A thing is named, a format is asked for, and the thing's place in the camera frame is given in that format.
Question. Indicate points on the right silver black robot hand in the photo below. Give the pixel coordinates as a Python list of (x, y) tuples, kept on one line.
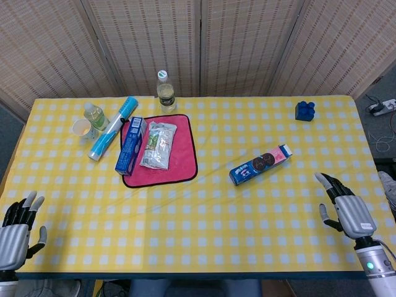
[(355, 216)]

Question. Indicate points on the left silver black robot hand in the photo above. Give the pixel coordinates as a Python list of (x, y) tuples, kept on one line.
[(14, 241)]

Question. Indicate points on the blue pink cookie box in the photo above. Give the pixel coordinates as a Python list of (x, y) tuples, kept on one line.
[(247, 173)]

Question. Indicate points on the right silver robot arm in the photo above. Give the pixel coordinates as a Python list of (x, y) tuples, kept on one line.
[(376, 272)]

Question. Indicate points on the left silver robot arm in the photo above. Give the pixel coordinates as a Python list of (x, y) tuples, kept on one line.
[(6, 284)]

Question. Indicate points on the blue toothpaste box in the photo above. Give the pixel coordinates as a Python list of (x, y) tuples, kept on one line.
[(128, 150)]

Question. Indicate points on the silver snack packet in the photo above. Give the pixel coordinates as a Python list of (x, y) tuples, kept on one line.
[(156, 145)]

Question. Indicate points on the grey fabric glove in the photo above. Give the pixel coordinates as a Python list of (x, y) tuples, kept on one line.
[(389, 188)]

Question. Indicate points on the white power strip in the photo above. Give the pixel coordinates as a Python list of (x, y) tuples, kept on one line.
[(383, 106)]

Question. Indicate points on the blue toy building block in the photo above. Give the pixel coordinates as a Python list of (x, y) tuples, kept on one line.
[(304, 112)]

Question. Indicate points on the white paper cup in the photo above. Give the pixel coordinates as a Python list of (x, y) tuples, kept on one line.
[(81, 127)]

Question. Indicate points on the blue white plastic wrap roll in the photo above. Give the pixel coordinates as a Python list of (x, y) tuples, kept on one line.
[(106, 136)]

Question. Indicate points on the small bottle light green label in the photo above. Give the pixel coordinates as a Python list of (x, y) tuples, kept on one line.
[(98, 119)]

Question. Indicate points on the yellow white checked tablecloth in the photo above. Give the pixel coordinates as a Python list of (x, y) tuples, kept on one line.
[(198, 222)]

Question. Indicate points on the blue fabric object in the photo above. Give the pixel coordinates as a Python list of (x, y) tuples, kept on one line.
[(195, 287)]

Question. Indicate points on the pink cloth black trim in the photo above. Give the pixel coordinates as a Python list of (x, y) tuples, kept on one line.
[(182, 151)]

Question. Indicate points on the tall clear bottle dark label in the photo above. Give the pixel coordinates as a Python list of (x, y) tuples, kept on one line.
[(166, 99)]

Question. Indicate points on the bamboo folding screen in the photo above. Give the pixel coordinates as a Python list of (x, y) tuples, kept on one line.
[(232, 46)]

